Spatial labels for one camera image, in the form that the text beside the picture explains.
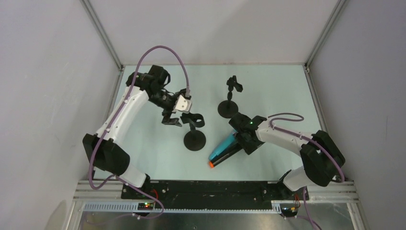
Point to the black microphone orange tip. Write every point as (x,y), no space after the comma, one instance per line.
(225,154)

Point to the aluminium frame rail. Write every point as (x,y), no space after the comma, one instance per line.
(334,193)

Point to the black microphone stand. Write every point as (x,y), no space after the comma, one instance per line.
(228,108)
(194,140)

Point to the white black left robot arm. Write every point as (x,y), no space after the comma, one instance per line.
(103,148)

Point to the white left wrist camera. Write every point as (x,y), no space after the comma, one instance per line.
(182,105)

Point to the left controller board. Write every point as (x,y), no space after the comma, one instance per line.
(146,206)

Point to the blue microphone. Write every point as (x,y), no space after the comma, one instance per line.
(229,140)

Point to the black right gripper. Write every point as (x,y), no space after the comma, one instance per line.
(242,139)

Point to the controller board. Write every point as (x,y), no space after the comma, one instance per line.
(289,212)
(146,206)

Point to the right controller board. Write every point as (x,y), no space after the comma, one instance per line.
(289,212)

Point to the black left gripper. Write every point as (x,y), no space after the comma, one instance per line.
(169,113)

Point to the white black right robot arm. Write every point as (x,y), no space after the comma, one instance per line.
(321,158)

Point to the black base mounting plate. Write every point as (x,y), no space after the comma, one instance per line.
(214,195)

